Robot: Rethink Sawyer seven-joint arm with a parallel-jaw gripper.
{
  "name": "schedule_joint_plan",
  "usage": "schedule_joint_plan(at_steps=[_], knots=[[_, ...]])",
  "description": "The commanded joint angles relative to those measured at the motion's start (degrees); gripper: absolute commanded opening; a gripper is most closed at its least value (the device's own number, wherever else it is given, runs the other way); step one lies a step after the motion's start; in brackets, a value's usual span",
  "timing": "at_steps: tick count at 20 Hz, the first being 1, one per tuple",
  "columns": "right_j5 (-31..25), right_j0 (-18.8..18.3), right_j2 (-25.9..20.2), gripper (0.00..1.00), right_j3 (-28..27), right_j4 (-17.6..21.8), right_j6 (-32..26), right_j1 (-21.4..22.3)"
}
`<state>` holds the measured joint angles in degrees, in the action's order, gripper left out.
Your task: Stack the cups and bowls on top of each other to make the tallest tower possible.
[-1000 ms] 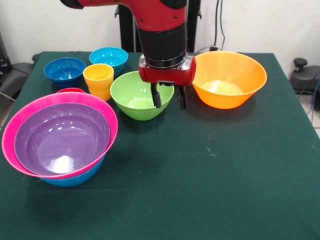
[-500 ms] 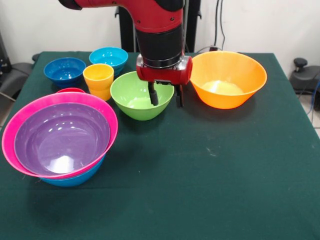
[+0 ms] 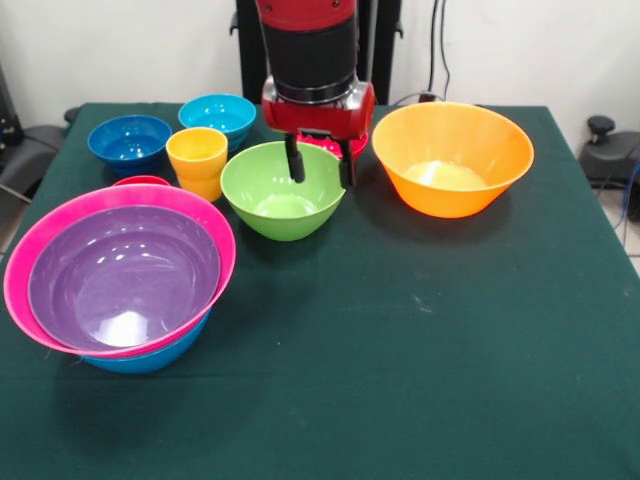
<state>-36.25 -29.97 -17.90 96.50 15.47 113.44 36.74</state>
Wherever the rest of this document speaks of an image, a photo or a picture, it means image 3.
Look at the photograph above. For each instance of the dark green tablecloth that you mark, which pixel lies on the dark green tablecloth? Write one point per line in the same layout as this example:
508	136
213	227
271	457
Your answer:
450	400

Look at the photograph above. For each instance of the large light blue bowl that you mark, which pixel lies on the large light blue bowl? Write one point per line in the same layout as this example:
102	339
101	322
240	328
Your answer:
150	362

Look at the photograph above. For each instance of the red cup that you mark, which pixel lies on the red cup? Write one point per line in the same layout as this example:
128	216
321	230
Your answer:
141	180

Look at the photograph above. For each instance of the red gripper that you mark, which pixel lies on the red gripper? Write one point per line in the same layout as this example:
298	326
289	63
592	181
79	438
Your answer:
315	120

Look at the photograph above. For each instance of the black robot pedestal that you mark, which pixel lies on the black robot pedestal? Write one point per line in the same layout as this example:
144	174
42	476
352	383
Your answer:
385	50

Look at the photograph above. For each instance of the yellow cup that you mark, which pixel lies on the yellow cup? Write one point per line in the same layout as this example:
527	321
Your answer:
197	165

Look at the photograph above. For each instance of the small light blue bowl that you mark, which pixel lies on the small light blue bowl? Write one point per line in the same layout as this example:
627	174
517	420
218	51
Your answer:
217	112

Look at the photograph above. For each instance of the small dark blue bowl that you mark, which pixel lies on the small dark blue bowl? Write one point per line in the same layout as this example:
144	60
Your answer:
127	142

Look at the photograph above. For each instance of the large pink bowl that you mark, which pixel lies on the large pink bowl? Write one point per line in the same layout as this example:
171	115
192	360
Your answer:
20	280

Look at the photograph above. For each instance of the small red bowl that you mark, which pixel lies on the small red bowl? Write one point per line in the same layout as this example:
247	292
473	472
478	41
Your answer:
325	146

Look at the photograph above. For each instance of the black table clamp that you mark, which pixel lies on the black table clamp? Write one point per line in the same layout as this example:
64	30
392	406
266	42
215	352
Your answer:
70	115

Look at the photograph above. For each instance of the purple bowl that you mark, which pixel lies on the purple bowl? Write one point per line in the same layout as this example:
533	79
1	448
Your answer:
125	280

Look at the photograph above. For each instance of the green bowl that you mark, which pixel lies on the green bowl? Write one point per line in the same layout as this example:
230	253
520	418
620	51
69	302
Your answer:
260	175

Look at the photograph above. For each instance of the black knobbed device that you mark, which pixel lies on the black knobbed device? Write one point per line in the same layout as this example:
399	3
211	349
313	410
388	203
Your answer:
607	155

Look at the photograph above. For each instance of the black chair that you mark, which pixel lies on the black chair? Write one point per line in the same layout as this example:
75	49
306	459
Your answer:
30	150

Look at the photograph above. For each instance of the large orange bowl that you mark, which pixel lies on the large orange bowl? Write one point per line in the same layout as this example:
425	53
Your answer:
450	135

